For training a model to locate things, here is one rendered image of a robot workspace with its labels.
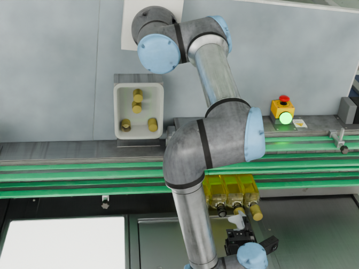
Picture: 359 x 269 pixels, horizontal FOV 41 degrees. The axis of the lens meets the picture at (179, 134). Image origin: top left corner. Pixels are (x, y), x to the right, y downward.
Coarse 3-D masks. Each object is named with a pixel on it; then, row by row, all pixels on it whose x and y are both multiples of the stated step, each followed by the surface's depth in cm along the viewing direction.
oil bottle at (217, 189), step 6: (210, 180) 170; (216, 180) 170; (222, 180) 171; (210, 186) 167; (216, 186) 168; (222, 186) 168; (210, 192) 165; (216, 192) 165; (222, 192) 165; (210, 198) 165; (216, 198) 163; (222, 198) 163; (210, 204) 165
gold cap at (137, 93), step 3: (135, 90) 172; (138, 90) 172; (141, 90) 173; (135, 93) 170; (138, 93) 170; (141, 93) 171; (135, 96) 170; (138, 96) 170; (141, 96) 170; (135, 99) 170; (138, 99) 170; (141, 99) 170
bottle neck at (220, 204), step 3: (216, 204) 163; (219, 204) 161; (222, 204) 161; (216, 207) 162; (219, 207) 161; (222, 207) 160; (219, 210) 159; (222, 210) 159; (225, 210) 160; (219, 213) 159; (222, 213) 161; (225, 213) 159; (219, 216) 160; (222, 216) 160
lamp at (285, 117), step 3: (282, 114) 178; (285, 114) 177; (288, 114) 177; (279, 117) 179; (282, 117) 177; (285, 117) 176; (288, 117) 177; (291, 117) 177; (282, 120) 177; (285, 120) 177; (288, 120) 177; (291, 120) 178; (285, 123) 178
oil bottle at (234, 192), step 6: (234, 174) 174; (228, 180) 171; (234, 180) 171; (228, 186) 168; (234, 186) 168; (240, 186) 168; (228, 192) 165; (234, 192) 165; (240, 192) 165; (228, 198) 164; (234, 198) 163; (240, 198) 164; (228, 204) 165
